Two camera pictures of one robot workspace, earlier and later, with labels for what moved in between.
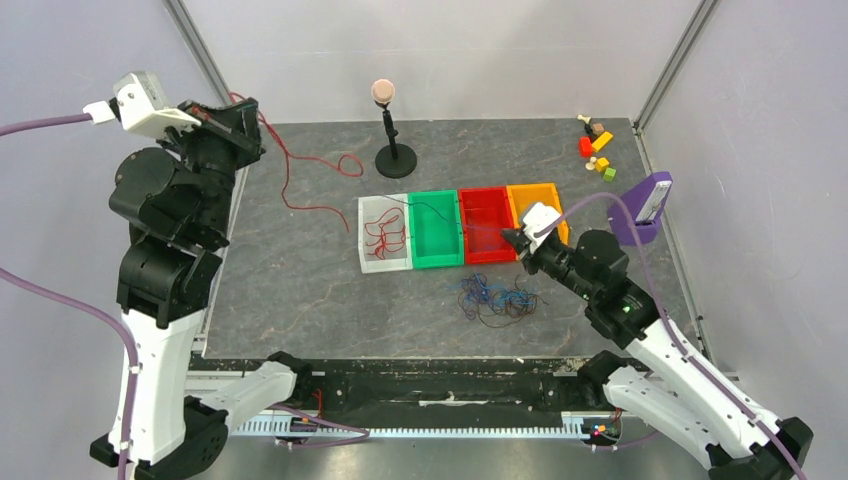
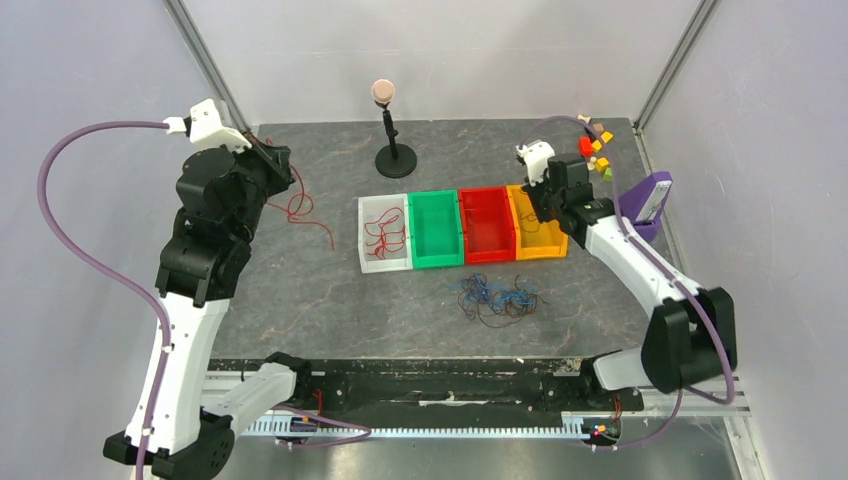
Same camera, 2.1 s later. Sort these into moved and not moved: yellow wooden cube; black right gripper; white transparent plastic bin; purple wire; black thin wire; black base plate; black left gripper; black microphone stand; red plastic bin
Moved: black right gripper; black thin wire; black left gripper
Not moved: red plastic bin; purple wire; black base plate; white transparent plastic bin; black microphone stand; yellow wooden cube
